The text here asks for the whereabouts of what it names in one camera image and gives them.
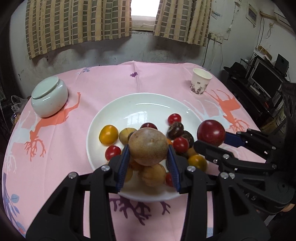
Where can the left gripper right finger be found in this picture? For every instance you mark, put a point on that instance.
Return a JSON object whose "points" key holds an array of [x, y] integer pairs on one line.
{"points": [[234, 216]]}

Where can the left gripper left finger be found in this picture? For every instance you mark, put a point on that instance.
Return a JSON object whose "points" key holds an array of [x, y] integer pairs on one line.
{"points": [[61, 217]]}

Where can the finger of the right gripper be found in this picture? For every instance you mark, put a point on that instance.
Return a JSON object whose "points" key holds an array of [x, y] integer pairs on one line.
{"points": [[228, 163], [255, 141]]}

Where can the large red plum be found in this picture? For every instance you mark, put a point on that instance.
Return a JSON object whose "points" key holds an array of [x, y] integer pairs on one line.
{"points": [[211, 132]]}

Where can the small tan longan front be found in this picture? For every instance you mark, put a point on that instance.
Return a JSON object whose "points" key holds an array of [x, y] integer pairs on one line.
{"points": [[191, 152]]}

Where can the red cherry tomato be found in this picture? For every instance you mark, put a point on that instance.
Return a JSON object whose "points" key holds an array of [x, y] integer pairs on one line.
{"points": [[181, 145], [174, 117], [112, 151], [169, 181]]}

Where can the tan pepino melon front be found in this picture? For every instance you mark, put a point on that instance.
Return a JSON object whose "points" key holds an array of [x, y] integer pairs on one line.
{"points": [[153, 176]]}

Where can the tan pepino melon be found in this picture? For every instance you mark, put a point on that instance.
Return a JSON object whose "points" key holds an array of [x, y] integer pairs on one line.
{"points": [[124, 135], [153, 176], [129, 174]]}

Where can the brown round passion fruit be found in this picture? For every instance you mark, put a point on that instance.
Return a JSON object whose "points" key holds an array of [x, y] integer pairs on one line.
{"points": [[148, 146]]}

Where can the dark red plum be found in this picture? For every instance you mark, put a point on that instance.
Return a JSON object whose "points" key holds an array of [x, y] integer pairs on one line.
{"points": [[149, 125]]}

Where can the small yellow tomato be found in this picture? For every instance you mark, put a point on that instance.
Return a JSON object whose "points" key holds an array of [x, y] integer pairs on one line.
{"points": [[108, 135]]}

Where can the yellow green citrus fruit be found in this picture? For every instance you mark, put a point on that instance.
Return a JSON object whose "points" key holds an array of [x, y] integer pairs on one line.
{"points": [[198, 161]]}

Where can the red cherry tomato front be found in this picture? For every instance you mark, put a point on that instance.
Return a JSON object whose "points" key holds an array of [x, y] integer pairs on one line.
{"points": [[169, 181]]}

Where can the small orange mandarin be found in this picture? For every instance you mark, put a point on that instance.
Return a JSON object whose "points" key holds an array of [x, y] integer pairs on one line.
{"points": [[135, 165]]}

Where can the tan pepino melon back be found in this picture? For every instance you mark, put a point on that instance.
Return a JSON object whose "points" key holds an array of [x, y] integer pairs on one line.
{"points": [[124, 135]]}

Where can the person's right hand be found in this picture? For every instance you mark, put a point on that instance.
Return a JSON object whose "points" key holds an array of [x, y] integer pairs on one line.
{"points": [[288, 207]]}

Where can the computer monitor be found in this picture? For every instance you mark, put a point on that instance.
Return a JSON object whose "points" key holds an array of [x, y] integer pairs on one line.
{"points": [[263, 77]]}

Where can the pink patterned tablecloth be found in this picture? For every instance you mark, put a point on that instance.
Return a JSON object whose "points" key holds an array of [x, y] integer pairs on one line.
{"points": [[41, 152]]}

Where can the floral paper cup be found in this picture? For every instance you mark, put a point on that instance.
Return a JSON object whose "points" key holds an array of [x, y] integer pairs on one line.
{"points": [[200, 80]]}

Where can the white oval plate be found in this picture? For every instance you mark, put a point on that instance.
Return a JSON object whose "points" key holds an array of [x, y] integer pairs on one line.
{"points": [[131, 111]]}

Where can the white ceramic lidded jar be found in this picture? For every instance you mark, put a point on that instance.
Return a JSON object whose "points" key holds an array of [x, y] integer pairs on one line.
{"points": [[49, 96]]}

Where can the right plaid curtain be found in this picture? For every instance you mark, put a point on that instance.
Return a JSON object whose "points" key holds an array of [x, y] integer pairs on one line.
{"points": [[185, 21]]}

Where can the plaid curtain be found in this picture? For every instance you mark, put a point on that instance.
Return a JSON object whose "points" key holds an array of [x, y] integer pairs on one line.
{"points": [[185, 21], [54, 24]]}

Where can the left plaid curtain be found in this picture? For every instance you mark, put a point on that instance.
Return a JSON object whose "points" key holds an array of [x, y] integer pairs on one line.
{"points": [[54, 24]]}

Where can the wall power strip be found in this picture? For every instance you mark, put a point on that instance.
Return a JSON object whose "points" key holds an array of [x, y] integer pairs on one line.
{"points": [[216, 37]]}

